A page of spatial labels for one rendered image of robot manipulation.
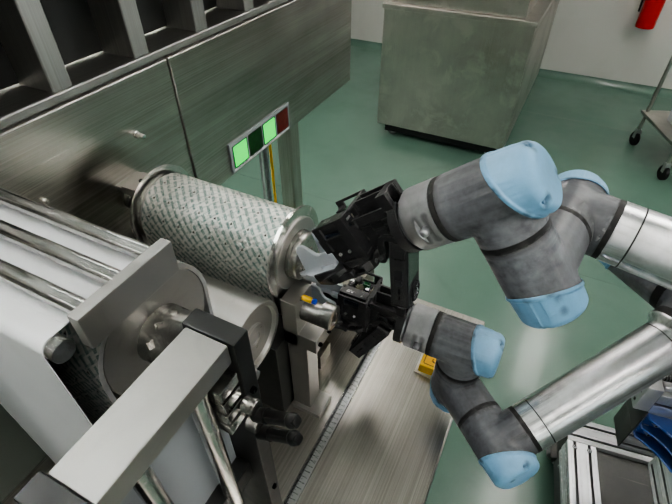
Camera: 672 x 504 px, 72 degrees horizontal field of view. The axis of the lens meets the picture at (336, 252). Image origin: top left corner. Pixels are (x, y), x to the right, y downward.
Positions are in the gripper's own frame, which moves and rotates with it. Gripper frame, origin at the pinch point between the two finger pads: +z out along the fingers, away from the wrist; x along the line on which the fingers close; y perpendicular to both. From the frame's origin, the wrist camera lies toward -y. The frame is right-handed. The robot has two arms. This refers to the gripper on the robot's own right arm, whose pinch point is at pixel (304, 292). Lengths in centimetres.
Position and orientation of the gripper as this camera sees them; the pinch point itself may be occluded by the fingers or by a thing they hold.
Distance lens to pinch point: 86.1
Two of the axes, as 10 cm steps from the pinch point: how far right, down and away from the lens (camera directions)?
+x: -4.5, 6.0, -6.7
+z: -8.9, -3.0, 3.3
